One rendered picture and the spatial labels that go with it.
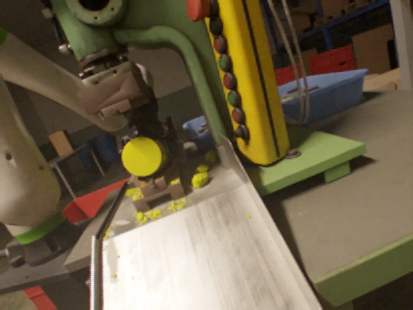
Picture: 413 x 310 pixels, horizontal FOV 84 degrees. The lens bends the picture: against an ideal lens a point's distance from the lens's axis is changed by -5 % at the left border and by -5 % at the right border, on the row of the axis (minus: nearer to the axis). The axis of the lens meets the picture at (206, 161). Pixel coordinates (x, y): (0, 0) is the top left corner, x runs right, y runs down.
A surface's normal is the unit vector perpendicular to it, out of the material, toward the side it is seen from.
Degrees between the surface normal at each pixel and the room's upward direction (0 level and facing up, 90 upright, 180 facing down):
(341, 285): 90
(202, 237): 30
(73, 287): 90
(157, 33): 90
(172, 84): 90
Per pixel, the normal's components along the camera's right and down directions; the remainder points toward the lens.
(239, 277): -0.23, -0.64
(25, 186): 0.66, -0.18
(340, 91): 0.19, 0.41
